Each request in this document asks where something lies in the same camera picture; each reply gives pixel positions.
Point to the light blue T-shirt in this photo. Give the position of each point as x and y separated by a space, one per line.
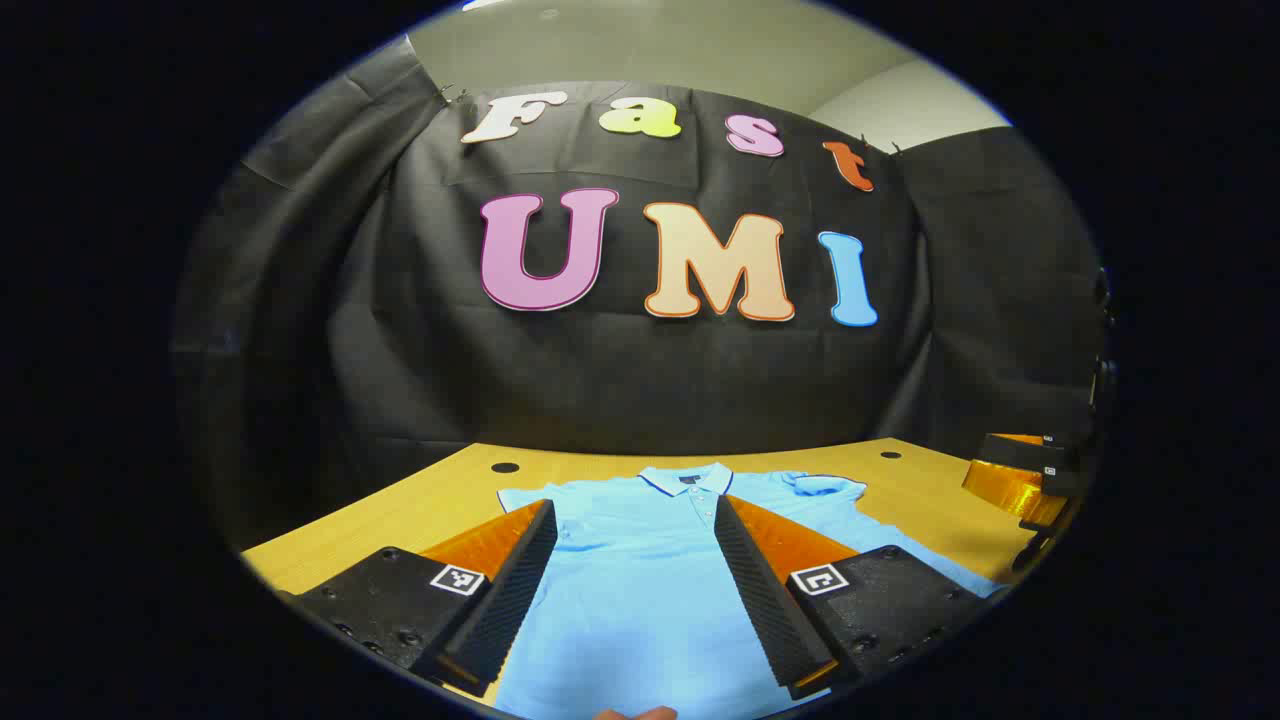
640 600

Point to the black backdrop cloth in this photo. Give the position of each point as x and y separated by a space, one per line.
650 380

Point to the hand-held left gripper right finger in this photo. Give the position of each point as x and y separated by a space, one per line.
755 590

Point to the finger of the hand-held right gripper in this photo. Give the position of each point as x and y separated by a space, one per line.
1030 452
1010 490

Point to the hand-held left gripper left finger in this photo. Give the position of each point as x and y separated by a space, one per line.
520 580

